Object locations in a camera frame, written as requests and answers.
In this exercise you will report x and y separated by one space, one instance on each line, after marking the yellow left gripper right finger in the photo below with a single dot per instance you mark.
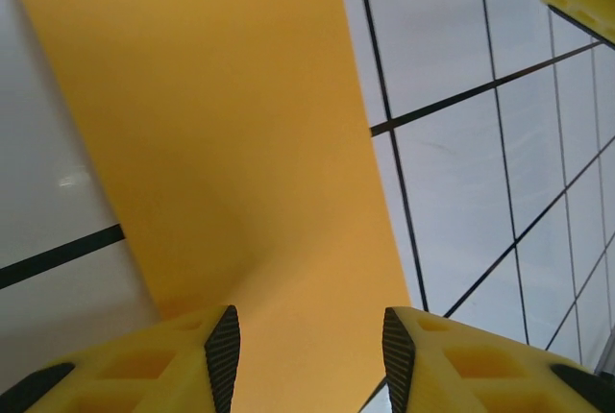
480 374

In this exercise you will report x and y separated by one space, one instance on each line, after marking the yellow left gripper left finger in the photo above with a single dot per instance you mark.
120 374

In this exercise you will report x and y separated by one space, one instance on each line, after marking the orange paper sheet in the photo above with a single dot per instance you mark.
216 120

